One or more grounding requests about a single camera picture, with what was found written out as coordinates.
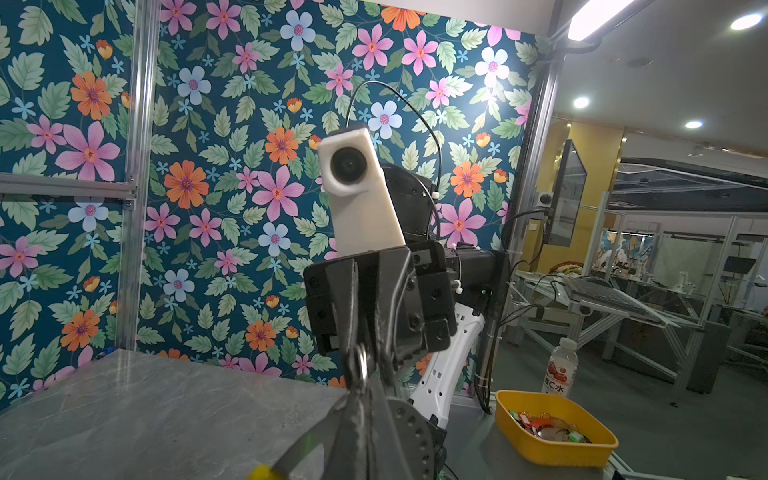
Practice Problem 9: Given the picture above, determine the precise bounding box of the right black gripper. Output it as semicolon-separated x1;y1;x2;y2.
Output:
303;240;457;384

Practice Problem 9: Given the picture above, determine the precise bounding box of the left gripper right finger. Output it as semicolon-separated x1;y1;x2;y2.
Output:
371;378;435;479

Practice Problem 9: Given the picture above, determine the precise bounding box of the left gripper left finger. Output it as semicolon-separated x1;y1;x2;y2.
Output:
272;383;374;479

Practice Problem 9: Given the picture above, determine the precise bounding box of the yellow capped key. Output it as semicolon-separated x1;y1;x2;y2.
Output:
248;465;284;480

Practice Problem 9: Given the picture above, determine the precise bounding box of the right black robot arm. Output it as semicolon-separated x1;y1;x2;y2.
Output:
303;164;504;429

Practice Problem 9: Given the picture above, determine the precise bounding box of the plastic water bottle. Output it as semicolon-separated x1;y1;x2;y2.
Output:
541;337;579;398

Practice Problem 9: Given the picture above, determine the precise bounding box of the yellow plastic tray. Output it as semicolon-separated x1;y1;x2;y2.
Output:
495;390;619;468

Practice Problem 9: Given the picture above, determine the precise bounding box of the black monitor screen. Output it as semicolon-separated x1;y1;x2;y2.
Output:
543;139;588;247

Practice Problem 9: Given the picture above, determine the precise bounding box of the ceiling strip light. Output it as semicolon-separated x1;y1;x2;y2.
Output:
567;0;634;42

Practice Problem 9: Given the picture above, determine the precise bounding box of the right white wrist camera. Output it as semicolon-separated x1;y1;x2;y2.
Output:
318;127;405;257

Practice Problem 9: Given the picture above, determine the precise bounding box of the right camera cable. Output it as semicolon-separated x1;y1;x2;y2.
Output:
344;80;444;241

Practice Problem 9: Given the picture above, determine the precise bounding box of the grey metal desk frame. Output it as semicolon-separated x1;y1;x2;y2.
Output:
508;271;705;405

